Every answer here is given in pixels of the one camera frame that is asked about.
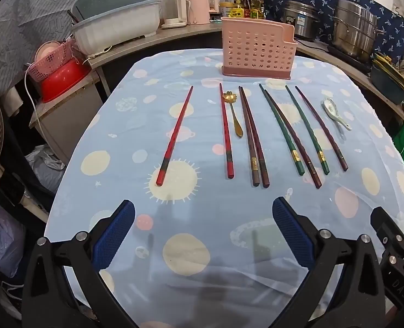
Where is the thin white cable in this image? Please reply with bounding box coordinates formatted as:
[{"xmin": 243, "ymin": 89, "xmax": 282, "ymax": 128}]
[{"xmin": 24, "ymin": 62, "xmax": 45, "ymax": 137}]

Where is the grey patterned sheet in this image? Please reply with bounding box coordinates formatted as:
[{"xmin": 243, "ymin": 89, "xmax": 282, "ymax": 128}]
[{"xmin": 0, "ymin": 0, "xmax": 83, "ymax": 93}]

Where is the cooking oil bottle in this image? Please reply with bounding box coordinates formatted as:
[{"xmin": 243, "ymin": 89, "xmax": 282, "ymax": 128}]
[{"xmin": 250, "ymin": 0, "xmax": 265, "ymax": 19}]

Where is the pink electric kettle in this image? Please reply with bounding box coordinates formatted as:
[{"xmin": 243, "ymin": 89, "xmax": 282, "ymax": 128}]
[{"xmin": 186, "ymin": 0, "xmax": 219, "ymax": 25}]

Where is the pink bowl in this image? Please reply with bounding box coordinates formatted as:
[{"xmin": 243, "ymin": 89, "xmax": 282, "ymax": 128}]
[{"xmin": 34, "ymin": 41, "xmax": 66, "ymax": 64}]

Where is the black induction cooker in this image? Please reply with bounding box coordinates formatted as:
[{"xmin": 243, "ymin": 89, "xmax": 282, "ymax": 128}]
[{"xmin": 327, "ymin": 43, "xmax": 373, "ymax": 72}]

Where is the grey counter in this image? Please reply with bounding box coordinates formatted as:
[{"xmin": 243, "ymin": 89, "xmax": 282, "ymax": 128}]
[{"xmin": 295, "ymin": 39, "xmax": 404, "ymax": 131}]

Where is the low grey cabinet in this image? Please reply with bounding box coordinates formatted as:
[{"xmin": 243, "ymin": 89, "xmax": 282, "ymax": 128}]
[{"xmin": 29, "ymin": 75, "xmax": 103, "ymax": 165}]

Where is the pink perforated utensil holder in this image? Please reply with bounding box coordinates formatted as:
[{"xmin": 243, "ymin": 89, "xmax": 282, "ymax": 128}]
[{"xmin": 221, "ymin": 17, "xmax": 298, "ymax": 77}]

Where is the red plastic basin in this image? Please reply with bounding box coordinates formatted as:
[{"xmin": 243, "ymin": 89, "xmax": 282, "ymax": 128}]
[{"xmin": 40, "ymin": 58, "xmax": 91, "ymax": 104}]

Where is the blue plastic bag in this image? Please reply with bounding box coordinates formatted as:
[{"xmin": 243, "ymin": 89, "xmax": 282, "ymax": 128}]
[{"xmin": 0, "ymin": 188, "xmax": 27, "ymax": 277}]

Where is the steel rice cooker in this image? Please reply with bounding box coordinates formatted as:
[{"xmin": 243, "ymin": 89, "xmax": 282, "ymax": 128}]
[{"xmin": 282, "ymin": 0, "xmax": 320, "ymax": 42}]

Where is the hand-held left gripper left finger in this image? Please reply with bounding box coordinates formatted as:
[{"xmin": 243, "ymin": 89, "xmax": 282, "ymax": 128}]
[{"xmin": 22, "ymin": 199, "xmax": 136, "ymax": 328}]

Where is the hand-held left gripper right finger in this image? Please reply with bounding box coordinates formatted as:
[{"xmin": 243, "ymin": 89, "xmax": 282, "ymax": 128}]
[{"xmin": 272, "ymin": 196, "xmax": 387, "ymax": 328}]

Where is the pink plastic basket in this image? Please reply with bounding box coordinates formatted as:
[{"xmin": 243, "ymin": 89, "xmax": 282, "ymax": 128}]
[{"xmin": 28, "ymin": 39, "xmax": 78, "ymax": 83}]

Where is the red black chopstick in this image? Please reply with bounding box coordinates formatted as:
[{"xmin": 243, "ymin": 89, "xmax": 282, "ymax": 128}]
[
  {"xmin": 218, "ymin": 83, "xmax": 235, "ymax": 180},
  {"xmin": 156, "ymin": 86, "xmax": 194, "ymax": 187}
]

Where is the green chopstick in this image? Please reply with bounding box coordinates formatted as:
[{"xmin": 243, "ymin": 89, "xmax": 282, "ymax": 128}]
[
  {"xmin": 285, "ymin": 85, "xmax": 330, "ymax": 175},
  {"xmin": 259, "ymin": 83, "xmax": 306, "ymax": 176}
]

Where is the grey plastic bag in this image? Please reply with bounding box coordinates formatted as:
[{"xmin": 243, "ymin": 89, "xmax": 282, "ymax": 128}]
[{"xmin": 25, "ymin": 145, "xmax": 66, "ymax": 192}]

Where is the white yellow tin can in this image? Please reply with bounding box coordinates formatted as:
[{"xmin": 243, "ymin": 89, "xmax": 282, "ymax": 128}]
[{"xmin": 219, "ymin": 2, "xmax": 242, "ymax": 17}]

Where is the dark red chopstick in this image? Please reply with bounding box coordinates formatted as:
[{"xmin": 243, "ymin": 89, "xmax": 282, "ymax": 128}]
[{"xmin": 241, "ymin": 86, "xmax": 270, "ymax": 188}]

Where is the blue printed tablecloth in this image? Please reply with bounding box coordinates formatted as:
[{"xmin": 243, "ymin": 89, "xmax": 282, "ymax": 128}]
[{"xmin": 44, "ymin": 49, "xmax": 404, "ymax": 328}]

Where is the steel steamer pot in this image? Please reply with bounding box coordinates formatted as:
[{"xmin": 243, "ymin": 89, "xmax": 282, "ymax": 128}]
[{"xmin": 332, "ymin": 0, "xmax": 382, "ymax": 60}]

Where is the wood grain shelf table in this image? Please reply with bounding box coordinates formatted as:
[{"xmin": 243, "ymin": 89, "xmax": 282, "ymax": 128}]
[{"xmin": 86, "ymin": 20, "xmax": 223, "ymax": 99}]

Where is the maroon chopstick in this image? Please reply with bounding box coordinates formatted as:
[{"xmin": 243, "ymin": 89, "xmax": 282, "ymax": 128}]
[
  {"xmin": 264, "ymin": 89, "xmax": 323, "ymax": 189},
  {"xmin": 295, "ymin": 86, "xmax": 349, "ymax": 172}
]

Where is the gold flower spoon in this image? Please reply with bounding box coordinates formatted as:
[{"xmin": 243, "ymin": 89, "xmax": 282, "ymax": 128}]
[{"xmin": 222, "ymin": 91, "xmax": 244, "ymax": 138}]

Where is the white electric kettle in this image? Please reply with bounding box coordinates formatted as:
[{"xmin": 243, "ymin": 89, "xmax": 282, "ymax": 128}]
[{"xmin": 160, "ymin": 0, "xmax": 188, "ymax": 30}]

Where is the white ceramic spoon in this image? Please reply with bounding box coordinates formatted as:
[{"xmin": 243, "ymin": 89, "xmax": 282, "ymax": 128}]
[{"xmin": 323, "ymin": 98, "xmax": 353, "ymax": 131}]

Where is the white coiled cord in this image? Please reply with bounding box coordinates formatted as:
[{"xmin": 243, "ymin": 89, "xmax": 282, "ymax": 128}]
[{"xmin": 82, "ymin": 48, "xmax": 111, "ymax": 66}]

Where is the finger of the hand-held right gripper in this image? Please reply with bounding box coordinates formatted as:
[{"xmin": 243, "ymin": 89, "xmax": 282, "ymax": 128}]
[{"xmin": 370, "ymin": 207, "xmax": 404, "ymax": 264}]

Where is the white dish drainer box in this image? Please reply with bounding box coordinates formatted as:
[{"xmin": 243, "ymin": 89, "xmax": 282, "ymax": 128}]
[{"xmin": 70, "ymin": 0, "xmax": 162, "ymax": 56}]

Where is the stack of yellow green bowls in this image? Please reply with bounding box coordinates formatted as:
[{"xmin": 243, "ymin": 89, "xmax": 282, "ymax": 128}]
[{"xmin": 369, "ymin": 53, "xmax": 404, "ymax": 105}]

